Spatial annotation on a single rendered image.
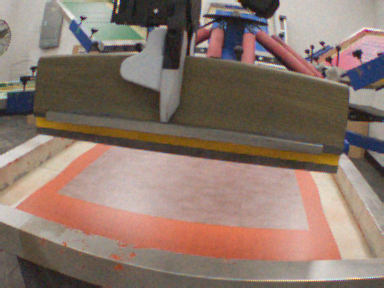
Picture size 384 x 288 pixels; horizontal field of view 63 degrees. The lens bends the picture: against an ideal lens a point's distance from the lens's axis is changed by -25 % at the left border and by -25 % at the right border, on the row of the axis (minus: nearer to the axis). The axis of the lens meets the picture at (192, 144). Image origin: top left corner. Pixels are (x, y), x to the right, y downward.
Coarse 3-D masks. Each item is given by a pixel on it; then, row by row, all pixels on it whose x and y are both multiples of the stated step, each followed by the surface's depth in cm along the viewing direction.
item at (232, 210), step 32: (192, 192) 56; (224, 192) 57; (256, 192) 57; (288, 192) 58; (192, 224) 46; (224, 224) 46; (256, 224) 46; (288, 224) 46; (320, 224) 46; (224, 256) 38; (256, 256) 38; (288, 256) 38; (320, 256) 37
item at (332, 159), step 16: (64, 128) 42; (80, 128) 41; (96, 128) 41; (176, 144) 40; (192, 144) 40; (208, 144) 40; (224, 144) 39; (304, 160) 38; (320, 160) 38; (336, 160) 38
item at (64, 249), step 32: (0, 160) 47; (32, 160) 55; (352, 192) 51; (0, 224) 30; (32, 224) 32; (32, 256) 31; (64, 256) 30; (96, 256) 29; (128, 256) 30; (160, 256) 31; (192, 256) 31
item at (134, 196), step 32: (96, 160) 65; (128, 160) 67; (160, 160) 69; (192, 160) 71; (64, 192) 49; (96, 192) 51; (128, 192) 53; (160, 192) 55; (64, 224) 40; (96, 224) 42; (128, 224) 44; (160, 224) 45
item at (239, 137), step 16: (48, 112) 39; (64, 112) 39; (112, 128) 38; (128, 128) 38; (144, 128) 38; (160, 128) 37; (176, 128) 37; (192, 128) 37; (208, 128) 37; (224, 128) 38; (240, 144) 37; (256, 144) 36; (272, 144) 36; (288, 144) 36; (304, 144) 36; (320, 144) 36
